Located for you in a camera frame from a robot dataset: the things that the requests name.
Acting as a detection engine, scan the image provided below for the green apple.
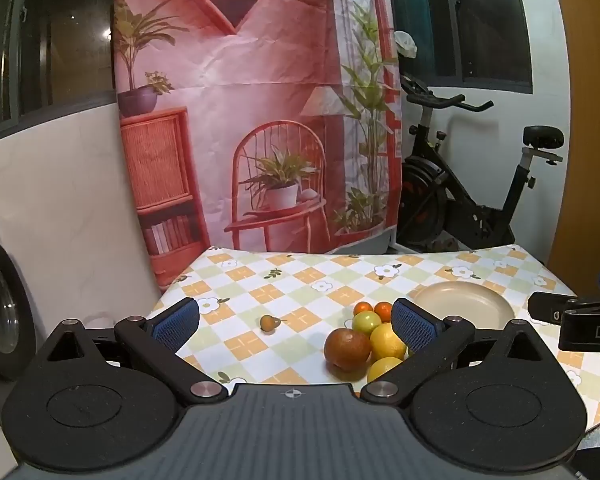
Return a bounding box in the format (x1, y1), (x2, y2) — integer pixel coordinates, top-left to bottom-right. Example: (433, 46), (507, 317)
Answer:
(351, 311), (383, 335)

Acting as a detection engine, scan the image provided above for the printed pink backdrop cloth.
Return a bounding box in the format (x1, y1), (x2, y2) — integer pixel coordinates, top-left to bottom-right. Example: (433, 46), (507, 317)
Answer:
(111, 0), (403, 291)

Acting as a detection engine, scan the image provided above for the yellow lemon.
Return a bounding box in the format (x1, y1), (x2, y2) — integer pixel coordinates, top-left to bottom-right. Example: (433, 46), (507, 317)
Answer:
(366, 356), (404, 384)

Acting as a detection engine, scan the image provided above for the beige plate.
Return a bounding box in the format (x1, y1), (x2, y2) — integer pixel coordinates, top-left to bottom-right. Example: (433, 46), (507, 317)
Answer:
(412, 281), (516, 332)

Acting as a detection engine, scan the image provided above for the black exercise bike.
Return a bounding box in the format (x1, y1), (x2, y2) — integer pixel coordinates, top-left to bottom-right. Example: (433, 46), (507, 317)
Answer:
(397, 74), (565, 253)

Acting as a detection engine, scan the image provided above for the checked flower tablecloth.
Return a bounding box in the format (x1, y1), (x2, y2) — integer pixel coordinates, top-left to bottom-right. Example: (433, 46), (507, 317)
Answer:
(145, 244), (600, 431)

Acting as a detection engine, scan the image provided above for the white plastic bag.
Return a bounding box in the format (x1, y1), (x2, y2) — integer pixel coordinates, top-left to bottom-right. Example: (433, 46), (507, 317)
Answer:
(394, 30), (418, 58)

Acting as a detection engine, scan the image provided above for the large yellow orange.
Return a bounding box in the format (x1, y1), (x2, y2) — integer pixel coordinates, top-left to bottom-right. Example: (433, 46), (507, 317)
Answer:
(370, 323), (407, 362)

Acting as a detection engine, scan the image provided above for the dark window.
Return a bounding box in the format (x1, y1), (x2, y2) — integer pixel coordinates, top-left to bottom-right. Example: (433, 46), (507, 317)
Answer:
(387, 0), (535, 95)
(0, 0), (118, 143)

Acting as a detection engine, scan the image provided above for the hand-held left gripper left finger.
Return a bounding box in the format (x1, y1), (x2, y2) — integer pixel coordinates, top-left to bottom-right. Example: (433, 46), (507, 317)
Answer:
(42, 297), (229, 405)

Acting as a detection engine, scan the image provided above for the washing machine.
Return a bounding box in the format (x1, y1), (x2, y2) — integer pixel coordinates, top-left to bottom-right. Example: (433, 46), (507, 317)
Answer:
(0, 187), (38, 383)

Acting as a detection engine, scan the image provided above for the red-brown apple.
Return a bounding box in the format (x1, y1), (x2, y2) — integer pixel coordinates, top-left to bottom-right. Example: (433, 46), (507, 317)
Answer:
(323, 328), (372, 373)

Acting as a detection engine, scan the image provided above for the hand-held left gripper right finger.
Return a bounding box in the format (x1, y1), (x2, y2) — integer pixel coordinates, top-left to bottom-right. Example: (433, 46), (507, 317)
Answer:
(360, 297), (556, 405)

